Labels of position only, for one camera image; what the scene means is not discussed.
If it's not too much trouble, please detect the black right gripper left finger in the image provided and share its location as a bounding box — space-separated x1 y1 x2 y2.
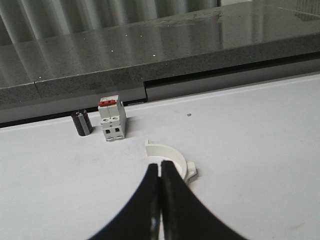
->
91 163 161 240

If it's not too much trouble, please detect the white circuit breaker red switch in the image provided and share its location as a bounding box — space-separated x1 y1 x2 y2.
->
98 95 127 142

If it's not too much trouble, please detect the black cylindrical capacitor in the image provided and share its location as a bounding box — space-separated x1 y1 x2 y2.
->
71 109 93 137

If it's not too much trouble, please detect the white half pipe clamp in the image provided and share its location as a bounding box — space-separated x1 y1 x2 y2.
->
144 140 197 183

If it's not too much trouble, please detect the grey stone counter ledge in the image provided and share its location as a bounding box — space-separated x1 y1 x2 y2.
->
0 0 320 125

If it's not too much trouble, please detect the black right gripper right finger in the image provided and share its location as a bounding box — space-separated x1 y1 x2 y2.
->
160 160 245 240

